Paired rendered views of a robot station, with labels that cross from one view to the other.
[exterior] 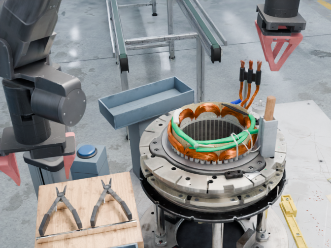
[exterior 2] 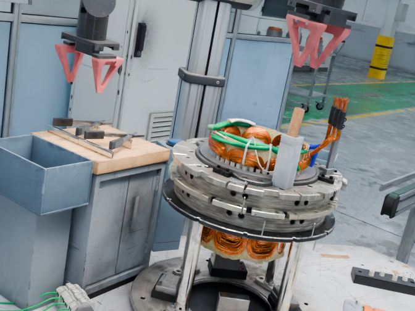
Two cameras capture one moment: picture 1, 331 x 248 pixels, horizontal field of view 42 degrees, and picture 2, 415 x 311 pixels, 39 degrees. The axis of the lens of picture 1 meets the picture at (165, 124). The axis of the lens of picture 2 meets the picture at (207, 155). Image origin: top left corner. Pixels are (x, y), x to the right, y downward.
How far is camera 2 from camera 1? 0.81 m
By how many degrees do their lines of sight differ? 42
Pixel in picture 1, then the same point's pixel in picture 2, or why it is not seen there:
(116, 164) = not seen: outside the picture
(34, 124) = (86, 18)
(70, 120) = (91, 8)
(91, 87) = not seen: hidden behind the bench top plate
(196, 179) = (191, 160)
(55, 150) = (88, 48)
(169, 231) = (198, 275)
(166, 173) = (180, 149)
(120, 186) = (147, 149)
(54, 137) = (97, 41)
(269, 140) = (282, 163)
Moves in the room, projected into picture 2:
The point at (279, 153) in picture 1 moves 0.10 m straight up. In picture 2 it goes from (294, 192) to (307, 134)
